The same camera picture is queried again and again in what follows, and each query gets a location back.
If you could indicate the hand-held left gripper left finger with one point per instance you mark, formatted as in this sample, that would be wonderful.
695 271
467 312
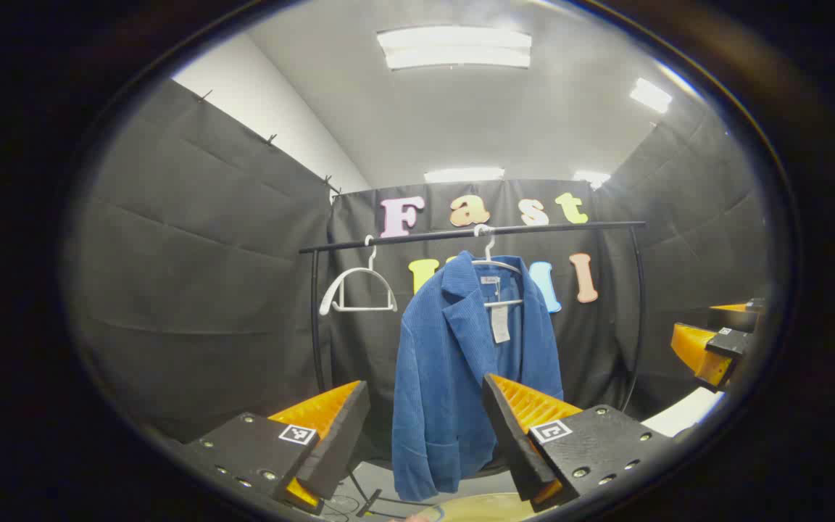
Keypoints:
338 442

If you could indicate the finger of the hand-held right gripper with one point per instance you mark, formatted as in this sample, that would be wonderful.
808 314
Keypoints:
696 355
740 317

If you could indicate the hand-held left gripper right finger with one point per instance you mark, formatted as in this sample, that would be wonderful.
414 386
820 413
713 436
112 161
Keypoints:
512 442

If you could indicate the white clothes hanger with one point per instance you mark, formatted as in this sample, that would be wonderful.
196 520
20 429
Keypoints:
504 303
367 309

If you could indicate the white storage box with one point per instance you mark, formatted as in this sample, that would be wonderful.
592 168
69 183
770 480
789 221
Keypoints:
678 415

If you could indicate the black backdrop cloth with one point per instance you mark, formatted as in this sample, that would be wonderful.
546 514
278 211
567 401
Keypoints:
207 275

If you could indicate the black metal garment rack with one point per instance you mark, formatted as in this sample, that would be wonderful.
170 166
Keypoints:
417 238

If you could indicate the large ceiling light panel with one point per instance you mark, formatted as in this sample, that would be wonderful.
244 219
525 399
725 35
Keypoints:
454 47

